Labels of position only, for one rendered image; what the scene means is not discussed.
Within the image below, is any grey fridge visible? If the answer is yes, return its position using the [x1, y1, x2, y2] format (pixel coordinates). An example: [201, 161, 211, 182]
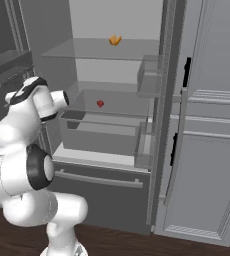
[19, 0, 175, 236]

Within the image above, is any grey freezer drawer front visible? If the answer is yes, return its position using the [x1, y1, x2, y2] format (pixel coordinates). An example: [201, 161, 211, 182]
[47, 159, 152, 236]

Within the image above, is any grey tall cupboard door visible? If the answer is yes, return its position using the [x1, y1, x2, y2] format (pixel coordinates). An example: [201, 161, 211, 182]
[154, 114, 230, 248]

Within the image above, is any grey left fridge door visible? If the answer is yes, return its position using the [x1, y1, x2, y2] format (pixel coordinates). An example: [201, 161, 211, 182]
[0, 0, 35, 158]

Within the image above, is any grey fridge door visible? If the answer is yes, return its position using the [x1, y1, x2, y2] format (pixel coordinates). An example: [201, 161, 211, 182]
[146, 0, 189, 234]
[0, 0, 35, 158]

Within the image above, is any glass fridge shelf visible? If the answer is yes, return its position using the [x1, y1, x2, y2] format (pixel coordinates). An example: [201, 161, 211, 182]
[64, 80, 156, 118]
[41, 37, 161, 62]

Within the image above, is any grey right fridge door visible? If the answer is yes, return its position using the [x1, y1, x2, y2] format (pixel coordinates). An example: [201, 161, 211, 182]
[146, 0, 189, 234]

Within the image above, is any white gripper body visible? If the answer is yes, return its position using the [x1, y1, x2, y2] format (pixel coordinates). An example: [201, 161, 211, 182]
[4, 91, 17, 106]

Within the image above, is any grey fridge door handle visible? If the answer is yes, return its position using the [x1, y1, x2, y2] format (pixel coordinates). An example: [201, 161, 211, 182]
[163, 87, 189, 205]

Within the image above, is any grey short cupboard door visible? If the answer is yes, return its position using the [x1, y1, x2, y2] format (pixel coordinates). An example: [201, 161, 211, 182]
[186, 0, 230, 107]

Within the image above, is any clear door bin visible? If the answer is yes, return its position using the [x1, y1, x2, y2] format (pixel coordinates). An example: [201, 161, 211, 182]
[0, 49, 35, 88]
[135, 54, 164, 98]
[133, 120, 155, 170]

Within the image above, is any black cupboard handle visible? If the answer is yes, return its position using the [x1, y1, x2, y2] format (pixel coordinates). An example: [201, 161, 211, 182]
[169, 132, 179, 167]
[182, 56, 193, 88]

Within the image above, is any grey freezer drawer handle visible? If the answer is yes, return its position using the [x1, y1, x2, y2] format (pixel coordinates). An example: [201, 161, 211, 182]
[54, 169, 144, 190]

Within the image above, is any clear fridge drawer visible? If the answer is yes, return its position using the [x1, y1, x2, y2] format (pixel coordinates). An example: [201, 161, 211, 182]
[58, 109, 152, 157]

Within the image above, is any orange food piece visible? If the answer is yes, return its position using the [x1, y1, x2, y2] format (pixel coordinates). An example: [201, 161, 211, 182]
[108, 34, 123, 47]

